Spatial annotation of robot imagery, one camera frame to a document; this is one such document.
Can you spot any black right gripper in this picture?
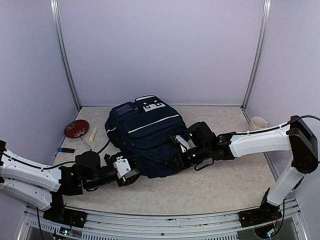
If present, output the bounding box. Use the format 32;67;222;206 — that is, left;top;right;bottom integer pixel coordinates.
166;143;211;172

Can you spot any navy blue student backpack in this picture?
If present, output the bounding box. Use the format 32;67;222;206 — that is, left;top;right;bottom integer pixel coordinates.
104;95;189;178

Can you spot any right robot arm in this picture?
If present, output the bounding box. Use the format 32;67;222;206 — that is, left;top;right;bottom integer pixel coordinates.
166;115;319;222

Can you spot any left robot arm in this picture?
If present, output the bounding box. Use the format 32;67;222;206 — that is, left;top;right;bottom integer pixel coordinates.
0;141;141;223

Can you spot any clear ballpoint pen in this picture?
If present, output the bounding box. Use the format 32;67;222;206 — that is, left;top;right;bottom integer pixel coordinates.
81;138;92;151

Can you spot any yellow highlighter marker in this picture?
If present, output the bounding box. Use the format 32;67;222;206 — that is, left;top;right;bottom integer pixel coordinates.
89;126;98;142

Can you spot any red floral bowl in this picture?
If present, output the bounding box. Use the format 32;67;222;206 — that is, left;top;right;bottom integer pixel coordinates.
64;119;89;139

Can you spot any black blue marker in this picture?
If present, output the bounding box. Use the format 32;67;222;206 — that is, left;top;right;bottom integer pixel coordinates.
57;147;75;154

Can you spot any floral ceramic mug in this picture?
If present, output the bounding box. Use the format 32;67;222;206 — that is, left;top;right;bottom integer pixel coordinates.
248;116;269;131

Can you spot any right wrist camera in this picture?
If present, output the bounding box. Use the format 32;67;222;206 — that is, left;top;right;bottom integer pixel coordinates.
170;135;190;153

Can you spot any aluminium front rail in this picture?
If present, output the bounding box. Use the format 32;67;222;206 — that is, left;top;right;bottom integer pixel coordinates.
17;199;310;240

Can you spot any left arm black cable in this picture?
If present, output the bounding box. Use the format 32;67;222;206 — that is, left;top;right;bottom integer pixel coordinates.
49;139;112;168

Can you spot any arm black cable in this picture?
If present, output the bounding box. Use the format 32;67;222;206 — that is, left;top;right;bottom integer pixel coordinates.
49;139;112;168
287;114;320;126

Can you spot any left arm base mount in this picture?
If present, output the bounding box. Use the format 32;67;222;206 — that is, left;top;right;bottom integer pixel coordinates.
43;193;87;228

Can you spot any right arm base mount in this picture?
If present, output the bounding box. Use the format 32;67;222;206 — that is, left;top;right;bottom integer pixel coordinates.
238;188;282;228

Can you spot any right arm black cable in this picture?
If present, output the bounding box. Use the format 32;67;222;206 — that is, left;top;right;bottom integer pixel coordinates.
287;114;320;126

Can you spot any aluminium corner post right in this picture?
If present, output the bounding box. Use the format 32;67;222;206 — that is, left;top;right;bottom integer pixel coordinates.
241;0;272;112

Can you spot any aluminium corner post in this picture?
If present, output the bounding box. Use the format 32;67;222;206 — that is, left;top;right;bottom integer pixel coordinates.
49;0;82;113
241;0;272;112

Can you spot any aluminium corner post left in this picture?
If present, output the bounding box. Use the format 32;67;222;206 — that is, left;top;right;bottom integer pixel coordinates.
49;0;82;113

